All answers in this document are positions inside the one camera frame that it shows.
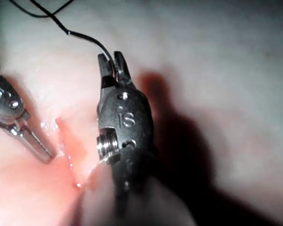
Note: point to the left arm needle driver jaw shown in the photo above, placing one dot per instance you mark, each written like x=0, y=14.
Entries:
x=31, y=147
x=34, y=139

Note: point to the right arm needle driver jaw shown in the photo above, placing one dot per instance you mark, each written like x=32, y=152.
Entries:
x=105, y=70
x=122, y=73

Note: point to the left arm needle driver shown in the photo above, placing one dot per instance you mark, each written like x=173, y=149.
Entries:
x=4, y=101

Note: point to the right arm needle driver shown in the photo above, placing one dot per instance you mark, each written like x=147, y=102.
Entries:
x=129, y=117

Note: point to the curved steel needle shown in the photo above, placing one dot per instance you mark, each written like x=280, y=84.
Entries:
x=92, y=39

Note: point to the dark right arm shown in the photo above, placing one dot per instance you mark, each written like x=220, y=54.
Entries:
x=96, y=200

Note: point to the tissue pad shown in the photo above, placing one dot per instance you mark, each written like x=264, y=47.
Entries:
x=61, y=89

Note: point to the black thread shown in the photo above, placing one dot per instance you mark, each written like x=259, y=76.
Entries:
x=57, y=22

